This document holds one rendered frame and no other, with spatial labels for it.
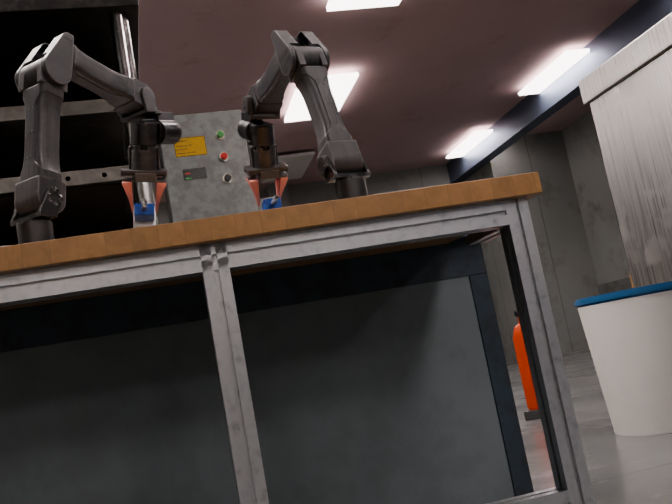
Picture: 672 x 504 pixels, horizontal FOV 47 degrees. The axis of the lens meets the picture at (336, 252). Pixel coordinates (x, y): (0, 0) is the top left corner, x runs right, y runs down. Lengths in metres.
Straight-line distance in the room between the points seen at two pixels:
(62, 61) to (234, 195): 1.22
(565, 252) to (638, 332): 8.63
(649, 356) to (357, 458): 1.83
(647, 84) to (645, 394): 1.88
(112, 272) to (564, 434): 0.82
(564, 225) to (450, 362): 10.22
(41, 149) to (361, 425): 0.90
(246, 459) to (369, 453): 0.57
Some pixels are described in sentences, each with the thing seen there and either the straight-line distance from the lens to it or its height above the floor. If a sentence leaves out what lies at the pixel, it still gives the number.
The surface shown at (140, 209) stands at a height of 0.94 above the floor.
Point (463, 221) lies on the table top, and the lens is 1.39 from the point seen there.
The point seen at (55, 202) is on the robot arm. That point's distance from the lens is 1.49.
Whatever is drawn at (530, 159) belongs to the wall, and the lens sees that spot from 12.06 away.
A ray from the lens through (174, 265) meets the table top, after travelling 1.29.
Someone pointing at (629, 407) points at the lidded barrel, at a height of 0.12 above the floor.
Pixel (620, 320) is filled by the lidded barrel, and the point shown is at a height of 0.47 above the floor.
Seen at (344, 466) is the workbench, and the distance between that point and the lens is 1.79.
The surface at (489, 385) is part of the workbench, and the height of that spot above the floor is 0.40.
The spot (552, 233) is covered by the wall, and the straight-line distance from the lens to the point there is 11.92.
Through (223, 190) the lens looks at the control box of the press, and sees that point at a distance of 2.72.
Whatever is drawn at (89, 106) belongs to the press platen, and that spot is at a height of 1.52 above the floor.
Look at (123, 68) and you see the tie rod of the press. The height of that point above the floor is 1.60.
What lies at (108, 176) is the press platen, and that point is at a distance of 2.65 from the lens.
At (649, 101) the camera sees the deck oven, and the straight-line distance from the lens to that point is 4.57.
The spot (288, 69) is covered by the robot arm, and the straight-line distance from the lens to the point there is 1.67.
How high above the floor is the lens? 0.53
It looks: 8 degrees up
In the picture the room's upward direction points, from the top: 11 degrees counter-clockwise
